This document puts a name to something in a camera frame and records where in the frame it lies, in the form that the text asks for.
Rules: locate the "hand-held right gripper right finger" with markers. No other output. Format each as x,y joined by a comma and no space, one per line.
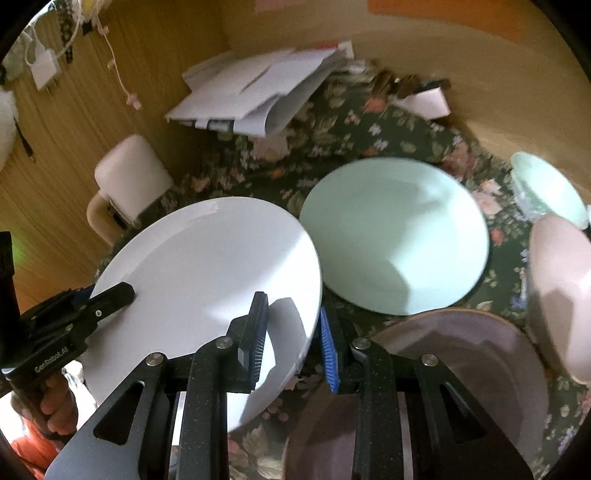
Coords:
328,350

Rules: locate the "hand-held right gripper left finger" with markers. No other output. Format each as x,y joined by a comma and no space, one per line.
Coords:
261,341

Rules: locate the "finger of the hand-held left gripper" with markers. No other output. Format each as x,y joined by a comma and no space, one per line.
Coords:
83,296
111,297

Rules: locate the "white plate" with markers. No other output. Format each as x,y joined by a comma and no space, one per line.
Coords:
558,295
194,258

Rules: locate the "mint green bowl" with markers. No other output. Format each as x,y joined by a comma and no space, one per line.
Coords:
549,189

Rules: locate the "person's left forearm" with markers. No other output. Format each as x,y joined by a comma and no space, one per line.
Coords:
32,451

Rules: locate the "person's left hand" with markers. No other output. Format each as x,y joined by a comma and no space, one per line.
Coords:
57,406

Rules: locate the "mint green plate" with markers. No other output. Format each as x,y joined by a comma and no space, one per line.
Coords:
392,230

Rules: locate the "pink plate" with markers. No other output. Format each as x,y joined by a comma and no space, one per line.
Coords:
471,333

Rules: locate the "floral tablecloth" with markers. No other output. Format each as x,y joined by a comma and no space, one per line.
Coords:
258,166

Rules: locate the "stack of white papers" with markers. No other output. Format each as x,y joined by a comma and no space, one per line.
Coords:
258,87

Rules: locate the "folded white paper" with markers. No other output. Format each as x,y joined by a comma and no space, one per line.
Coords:
431,102

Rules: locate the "bunch of keys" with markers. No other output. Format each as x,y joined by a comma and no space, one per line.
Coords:
401,85

